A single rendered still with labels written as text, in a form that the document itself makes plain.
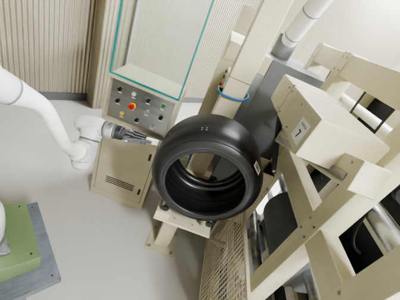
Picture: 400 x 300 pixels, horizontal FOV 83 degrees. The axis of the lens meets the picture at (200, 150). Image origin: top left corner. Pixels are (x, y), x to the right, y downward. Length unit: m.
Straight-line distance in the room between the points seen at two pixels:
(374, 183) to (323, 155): 0.16
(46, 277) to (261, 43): 1.55
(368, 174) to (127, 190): 2.01
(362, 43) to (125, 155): 3.86
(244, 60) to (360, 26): 3.47
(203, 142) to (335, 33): 3.94
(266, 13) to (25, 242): 1.58
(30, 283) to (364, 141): 1.47
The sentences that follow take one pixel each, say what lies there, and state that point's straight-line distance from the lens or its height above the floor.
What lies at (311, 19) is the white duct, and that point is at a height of 2.08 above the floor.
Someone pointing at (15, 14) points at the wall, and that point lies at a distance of 3.60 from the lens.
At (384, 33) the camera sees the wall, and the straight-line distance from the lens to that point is 4.55.
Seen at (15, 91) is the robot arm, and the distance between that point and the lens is 0.95.
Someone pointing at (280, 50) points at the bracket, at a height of 1.84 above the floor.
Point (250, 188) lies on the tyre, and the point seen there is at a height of 1.28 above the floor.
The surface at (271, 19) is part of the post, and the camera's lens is 1.31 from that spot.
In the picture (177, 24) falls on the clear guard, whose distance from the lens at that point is 1.67.
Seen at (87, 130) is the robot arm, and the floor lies 1.21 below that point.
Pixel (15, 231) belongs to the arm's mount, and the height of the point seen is 0.75.
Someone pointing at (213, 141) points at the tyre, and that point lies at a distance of 1.04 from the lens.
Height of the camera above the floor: 1.94
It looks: 31 degrees down
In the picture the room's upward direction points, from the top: 25 degrees clockwise
